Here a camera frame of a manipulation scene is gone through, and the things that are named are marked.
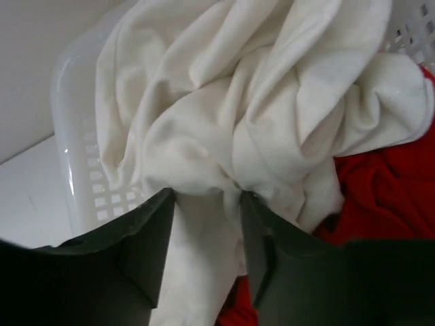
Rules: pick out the white t shirt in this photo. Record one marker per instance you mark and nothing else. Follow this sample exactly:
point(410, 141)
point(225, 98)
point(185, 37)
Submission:
point(211, 98)

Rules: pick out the red t shirt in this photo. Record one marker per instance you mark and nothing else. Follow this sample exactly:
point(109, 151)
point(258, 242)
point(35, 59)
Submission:
point(388, 195)

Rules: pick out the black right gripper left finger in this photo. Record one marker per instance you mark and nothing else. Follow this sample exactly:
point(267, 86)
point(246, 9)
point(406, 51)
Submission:
point(109, 276)

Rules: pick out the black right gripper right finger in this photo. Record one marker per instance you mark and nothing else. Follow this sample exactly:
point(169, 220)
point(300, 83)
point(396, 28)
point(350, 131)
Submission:
point(297, 279)

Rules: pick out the white plastic basket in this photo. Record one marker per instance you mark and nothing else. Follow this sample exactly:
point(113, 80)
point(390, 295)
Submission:
point(91, 200)

